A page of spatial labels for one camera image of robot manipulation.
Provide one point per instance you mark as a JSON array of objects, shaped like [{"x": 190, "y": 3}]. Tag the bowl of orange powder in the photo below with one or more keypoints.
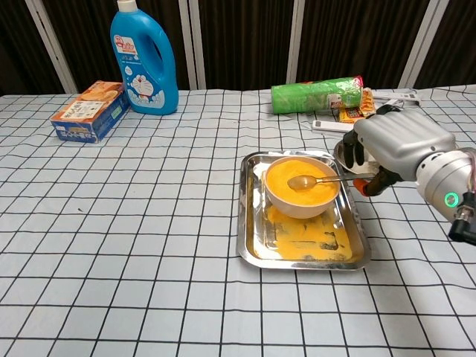
[{"x": 301, "y": 204}]

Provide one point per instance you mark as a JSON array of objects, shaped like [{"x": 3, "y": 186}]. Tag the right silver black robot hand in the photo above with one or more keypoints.
[{"x": 401, "y": 141}]

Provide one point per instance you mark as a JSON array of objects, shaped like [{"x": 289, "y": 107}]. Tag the yellow snack packet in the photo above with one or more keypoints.
[{"x": 353, "y": 113}]

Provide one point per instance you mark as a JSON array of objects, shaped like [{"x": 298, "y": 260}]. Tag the checkered tablecloth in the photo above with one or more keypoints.
[{"x": 130, "y": 241}]

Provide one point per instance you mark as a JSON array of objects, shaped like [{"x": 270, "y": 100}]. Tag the rectangular steel tray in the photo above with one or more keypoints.
[{"x": 256, "y": 238}]

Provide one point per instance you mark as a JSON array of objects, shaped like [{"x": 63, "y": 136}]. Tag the blue detergent pump bottle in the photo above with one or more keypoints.
[{"x": 148, "y": 67}]

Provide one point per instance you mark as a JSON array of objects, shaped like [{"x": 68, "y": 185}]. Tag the round steel plate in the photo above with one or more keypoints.
[{"x": 337, "y": 154}]

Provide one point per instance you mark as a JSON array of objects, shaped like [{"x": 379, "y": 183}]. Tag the orange and blue snack box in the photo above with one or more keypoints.
[{"x": 89, "y": 111}]

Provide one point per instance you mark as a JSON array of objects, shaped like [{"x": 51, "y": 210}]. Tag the dark folding screen white frame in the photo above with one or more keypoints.
[{"x": 241, "y": 41}]

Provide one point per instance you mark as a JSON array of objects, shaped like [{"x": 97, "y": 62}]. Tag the green chips can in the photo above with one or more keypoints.
[{"x": 312, "y": 96}]

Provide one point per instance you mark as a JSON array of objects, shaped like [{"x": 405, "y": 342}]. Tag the white folding laptop stand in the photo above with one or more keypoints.
[{"x": 331, "y": 126}]

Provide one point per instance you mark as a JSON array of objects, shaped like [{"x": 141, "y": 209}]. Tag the small metal spoon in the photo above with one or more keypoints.
[{"x": 303, "y": 182}]

